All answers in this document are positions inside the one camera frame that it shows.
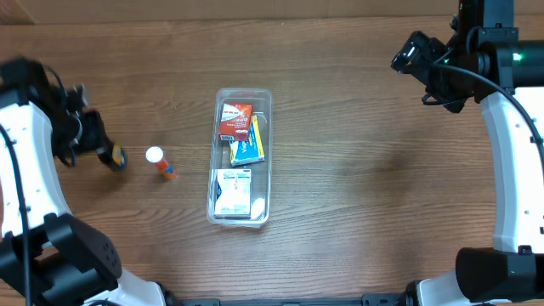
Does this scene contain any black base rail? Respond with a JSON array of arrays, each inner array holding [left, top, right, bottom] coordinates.
[[166, 293, 418, 306]]

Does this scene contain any orange tube white cap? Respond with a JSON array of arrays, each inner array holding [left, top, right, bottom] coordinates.
[[145, 146, 177, 179]]

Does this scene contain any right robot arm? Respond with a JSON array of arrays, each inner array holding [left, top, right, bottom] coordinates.
[[385, 0, 543, 305]]

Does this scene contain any dark bottle white cap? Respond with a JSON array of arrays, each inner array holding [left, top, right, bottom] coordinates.
[[97, 144, 128, 172]]

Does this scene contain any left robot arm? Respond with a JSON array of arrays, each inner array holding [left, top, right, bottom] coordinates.
[[1, 57, 178, 306]]

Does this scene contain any blue VapoDrops box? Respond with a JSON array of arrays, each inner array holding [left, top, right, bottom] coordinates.
[[229, 115, 265, 167]]

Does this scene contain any red medicine box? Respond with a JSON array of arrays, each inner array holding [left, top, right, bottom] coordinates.
[[218, 104, 253, 141]]

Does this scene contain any white medicine box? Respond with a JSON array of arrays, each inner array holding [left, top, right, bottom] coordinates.
[[214, 168, 252, 218]]

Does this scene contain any clear plastic container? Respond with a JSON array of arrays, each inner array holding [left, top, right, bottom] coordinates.
[[207, 88, 274, 228]]

